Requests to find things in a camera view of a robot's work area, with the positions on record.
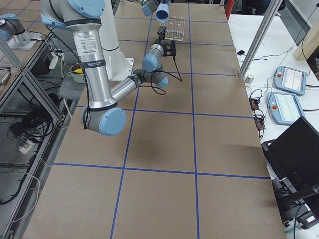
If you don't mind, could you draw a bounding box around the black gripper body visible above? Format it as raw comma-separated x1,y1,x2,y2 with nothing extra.
163,41,176,57

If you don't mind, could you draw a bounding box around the light blue plastic cup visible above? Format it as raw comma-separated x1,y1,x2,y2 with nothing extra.
156,3,169,22

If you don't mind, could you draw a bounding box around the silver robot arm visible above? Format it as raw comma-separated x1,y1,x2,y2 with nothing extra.
137,0,174,16
40,0,176,136

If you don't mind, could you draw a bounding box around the small black square device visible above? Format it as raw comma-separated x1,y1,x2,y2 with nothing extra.
237,50,245,55

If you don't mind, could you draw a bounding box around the small silver metal cylinder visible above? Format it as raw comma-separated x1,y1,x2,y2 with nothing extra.
245,75,254,84

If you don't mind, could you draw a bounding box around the steel bowl with corn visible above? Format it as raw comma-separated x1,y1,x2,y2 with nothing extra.
67,64,85,84

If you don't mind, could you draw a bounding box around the orange black electronics board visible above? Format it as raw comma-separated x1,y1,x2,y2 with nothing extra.
249,97,265,131

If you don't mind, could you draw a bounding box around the upper teach pendant tablet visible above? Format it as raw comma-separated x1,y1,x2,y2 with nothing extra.
274,66,307,96

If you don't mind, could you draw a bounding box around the teach pendant tablet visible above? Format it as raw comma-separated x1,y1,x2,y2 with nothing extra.
274,66,307,96
267,92,305,125

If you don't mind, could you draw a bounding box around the lower teach pendant tablet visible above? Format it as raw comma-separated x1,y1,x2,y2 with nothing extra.
267,92,305,125

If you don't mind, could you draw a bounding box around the black laptop computer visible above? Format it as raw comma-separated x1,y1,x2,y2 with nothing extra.
261,116,319,185

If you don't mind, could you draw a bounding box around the white wire cup holder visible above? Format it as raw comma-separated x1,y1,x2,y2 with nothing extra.
164,16,186,41

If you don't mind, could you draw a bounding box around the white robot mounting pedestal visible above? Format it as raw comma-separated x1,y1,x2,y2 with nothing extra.
99,0,134,82

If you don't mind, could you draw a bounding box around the aluminium frame post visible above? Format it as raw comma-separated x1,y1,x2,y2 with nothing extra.
238,0,282,78

